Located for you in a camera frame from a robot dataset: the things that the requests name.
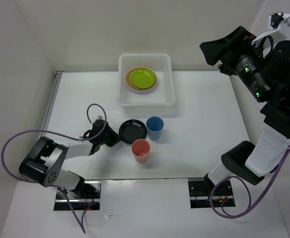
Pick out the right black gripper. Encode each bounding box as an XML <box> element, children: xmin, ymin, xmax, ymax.
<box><xmin>199</xmin><ymin>24</ymin><xmax>273</xmax><ymax>102</ymax></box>

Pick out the black plate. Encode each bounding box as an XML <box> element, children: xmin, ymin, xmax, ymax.
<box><xmin>119</xmin><ymin>119</ymin><xmax>147</xmax><ymax>145</ymax></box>

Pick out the orange plastic plate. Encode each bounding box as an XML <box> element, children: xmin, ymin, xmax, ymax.
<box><xmin>125</xmin><ymin>65</ymin><xmax>158</xmax><ymax>94</ymax></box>

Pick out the yellow woven pattern plate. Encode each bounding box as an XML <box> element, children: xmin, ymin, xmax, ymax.
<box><xmin>125</xmin><ymin>66</ymin><xmax>158</xmax><ymax>92</ymax></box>

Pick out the green plastic plate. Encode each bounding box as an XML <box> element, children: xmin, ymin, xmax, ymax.
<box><xmin>129</xmin><ymin>68</ymin><xmax>156</xmax><ymax>89</ymax></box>

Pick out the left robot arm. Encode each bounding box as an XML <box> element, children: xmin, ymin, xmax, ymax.
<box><xmin>19</xmin><ymin>119</ymin><xmax>122</xmax><ymax>198</ymax></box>

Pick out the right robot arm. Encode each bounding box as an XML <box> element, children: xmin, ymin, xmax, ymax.
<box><xmin>200</xmin><ymin>26</ymin><xmax>290</xmax><ymax>195</ymax></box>

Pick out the white plastic bin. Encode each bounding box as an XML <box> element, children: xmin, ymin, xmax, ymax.
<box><xmin>116</xmin><ymin>53</ymin><xmax>176</xmax><ymax>115</ymax></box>

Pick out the pink plastic cup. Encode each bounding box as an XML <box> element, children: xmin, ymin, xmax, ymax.
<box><xmin>131</xmin><ymin>139</ymin><xmax>150</xmax><ymax>164</ymax></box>

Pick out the blue plastic cup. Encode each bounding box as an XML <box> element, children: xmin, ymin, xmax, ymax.
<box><xmin>146</xmin><ymin>117</ymin><xmax>164</xmax><ymax>141</ymax></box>

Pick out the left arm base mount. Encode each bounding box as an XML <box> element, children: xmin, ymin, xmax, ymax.
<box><xmin>54</xmin><ymin>180</ymin><xmax>102</xmax><ymax>211</ymax></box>

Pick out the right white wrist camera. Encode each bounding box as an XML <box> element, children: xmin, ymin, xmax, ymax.
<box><xmin>251</xmin><ymin>12</ymin><xmax>290</xmax><ymax>47</ymax></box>

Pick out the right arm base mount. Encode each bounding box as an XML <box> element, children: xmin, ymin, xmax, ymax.
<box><xmin>188</xmin><ymin>178</ymin><xmax>235</xmax><ymax>209</ymax></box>

